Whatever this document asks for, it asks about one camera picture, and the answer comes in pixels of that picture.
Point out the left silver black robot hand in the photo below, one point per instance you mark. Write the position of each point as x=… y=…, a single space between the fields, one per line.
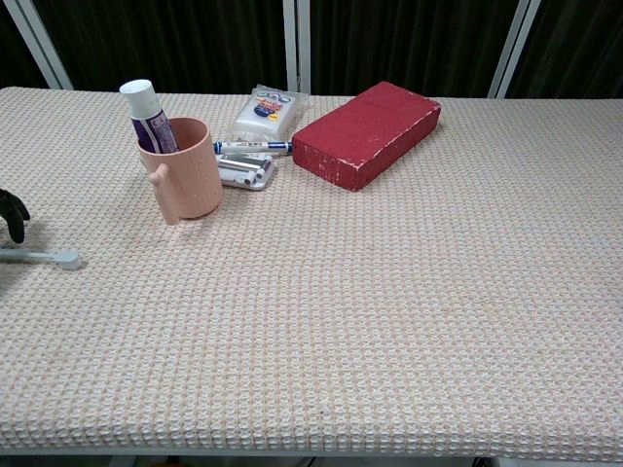
x=12 y=211

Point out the grey toothbrush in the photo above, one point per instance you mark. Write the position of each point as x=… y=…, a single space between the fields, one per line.
x=44 y=256

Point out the purple white toothpaste tube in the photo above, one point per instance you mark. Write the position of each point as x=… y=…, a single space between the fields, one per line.
x=146 y=112

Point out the battery blister pack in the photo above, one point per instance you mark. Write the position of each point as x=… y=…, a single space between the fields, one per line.
x=243 y=170

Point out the blue white marker pen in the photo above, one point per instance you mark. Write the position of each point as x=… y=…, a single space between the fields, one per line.
x=253 y=145

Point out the white packet with blue print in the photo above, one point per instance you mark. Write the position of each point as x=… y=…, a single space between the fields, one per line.
x=265 y=114

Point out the beige waffle-weave tablecloth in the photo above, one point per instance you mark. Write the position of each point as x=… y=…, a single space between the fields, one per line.
x=340 y=301

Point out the red brick-shaped block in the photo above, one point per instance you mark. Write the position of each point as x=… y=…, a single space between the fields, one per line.
x=365 y=131

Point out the white metal frame post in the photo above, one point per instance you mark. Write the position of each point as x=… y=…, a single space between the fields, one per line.
x=516 y=44
x=41 y=44
x=298 y=44

